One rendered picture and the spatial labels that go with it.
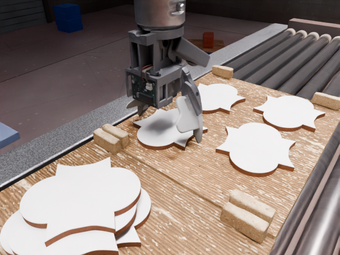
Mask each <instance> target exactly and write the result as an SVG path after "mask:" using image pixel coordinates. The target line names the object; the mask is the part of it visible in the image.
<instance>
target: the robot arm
mask: <svg viewBox="0 0 340 255"><path fill-rule="evenodd" d="M134 7H135V21H136V23H137V24H138V25H137V29H136V30H133V31H130V32H129V43H130V55H131V66H128V67H126V68H124V72H125V82H126V92H127V97H130V96H133V99H132V100H131V101H129V102H128V103H127V105H126V108H127V109H129V108H132V107H136V106H137V107H138V115H139V116H142V115H143V114H144V113H145V112H146V110H147V109H148V105H149V106H152V107H154V108H157V110H159V109H160V108H162V107H165V106H167V105H169V104H170V103H172V102H173V98H174V97H176V96H177V94H178V93H179V92H180V91H181V93H182V96H180V97H177V99H176V106H177V109H178V111H179V117H178V119H177V121H176V128H177V130H178V132H180V133H186V132H189V131H193V135H194V137H195V139H196V141H197V143H198V144H199V143H200V142H201V141H202V134H203V118H202V112H203V110H202V103H201V96H200V92H199V89H198V87H197V85H196V83H195V82H194V81H193V79H192V77H191V74H190V73H189V72H190V71H189V70H188V69H187V67H186V63H184V62H182V59H183V60H185V61H186V62H187V63H188V64H189V65H190V66H201V67H206V66H207V65H208V62H209V60H210V55H209V54H207V53H206V52H204V51H203V50H202V49H201V48H200V47H197V46H195V45H194V44H192V43H190V42H189V41H187V40H186V39H184V38H183V37H181V36H182V35H183V34H184V24H183V23H184V22H185V7H186V0H134ZM129 75H131V83H132V89H130V90H129V80H128V76H129Z"/></svg>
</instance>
